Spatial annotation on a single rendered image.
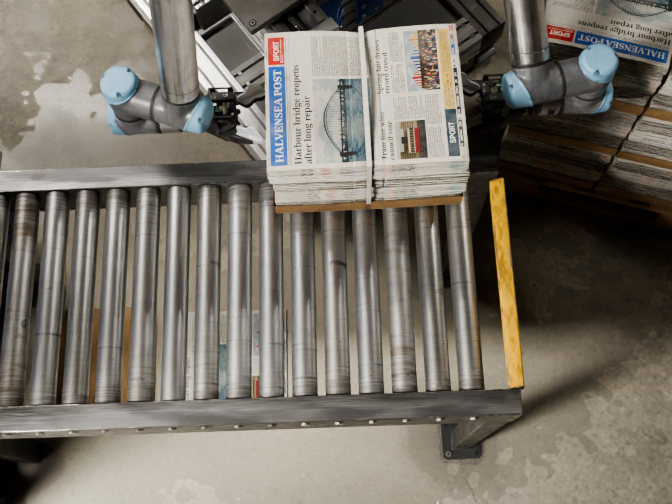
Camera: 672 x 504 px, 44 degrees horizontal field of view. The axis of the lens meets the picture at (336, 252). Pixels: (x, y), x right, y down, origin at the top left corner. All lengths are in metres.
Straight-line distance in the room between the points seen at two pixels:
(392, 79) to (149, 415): 0.79
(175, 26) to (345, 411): 0.77
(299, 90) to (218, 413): 0.63
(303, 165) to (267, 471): 1.15
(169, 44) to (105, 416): 0.71
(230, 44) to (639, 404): 1.60
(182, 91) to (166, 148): 1.11
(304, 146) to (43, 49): 1.65
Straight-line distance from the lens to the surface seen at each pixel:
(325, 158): 1.49
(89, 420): 1.69
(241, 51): 2.59
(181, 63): 1.57
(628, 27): 1.94
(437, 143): 1.51
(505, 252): 1.67
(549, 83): 1.69
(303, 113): 1.53
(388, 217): 1.70
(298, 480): 2.40
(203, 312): 1.67
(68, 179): 1.84
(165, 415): 1.65
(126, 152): 2.74
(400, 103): 1.54
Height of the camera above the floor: 2.39
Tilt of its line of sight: 72 degrees down
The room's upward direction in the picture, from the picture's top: 7 degrees counter-clockwise
